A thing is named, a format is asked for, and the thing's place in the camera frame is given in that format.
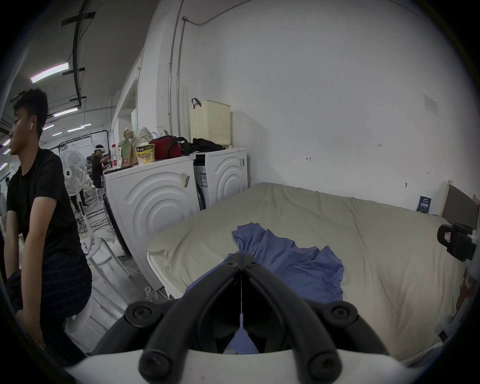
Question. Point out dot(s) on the small white washing machine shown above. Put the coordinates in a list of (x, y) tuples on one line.
[(225, 176)]

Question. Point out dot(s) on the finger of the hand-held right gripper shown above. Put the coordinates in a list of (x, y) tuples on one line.
[(455, 240)]

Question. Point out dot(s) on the white standing fan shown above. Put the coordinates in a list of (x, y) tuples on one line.
[(73, 168)]

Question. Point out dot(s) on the padded grey headboard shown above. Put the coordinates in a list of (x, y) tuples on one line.
[(459, 206)]

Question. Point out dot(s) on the small dark blue card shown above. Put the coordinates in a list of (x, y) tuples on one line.
[(424, 204)]

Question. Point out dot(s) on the blue shirt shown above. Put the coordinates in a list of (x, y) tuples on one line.
[(300, 266)]

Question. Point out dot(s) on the large white washing machine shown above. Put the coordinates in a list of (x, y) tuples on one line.
[(157, 202)]

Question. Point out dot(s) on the white plastic chair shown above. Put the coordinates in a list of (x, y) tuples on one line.
[(98, 249)]

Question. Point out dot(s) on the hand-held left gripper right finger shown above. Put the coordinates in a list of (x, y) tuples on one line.
[(278, 291)]

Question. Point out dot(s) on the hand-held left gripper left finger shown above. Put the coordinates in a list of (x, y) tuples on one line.
[(208, 287)]

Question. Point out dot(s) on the bed with beige sheet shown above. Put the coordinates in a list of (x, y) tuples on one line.
[(375, 243)]

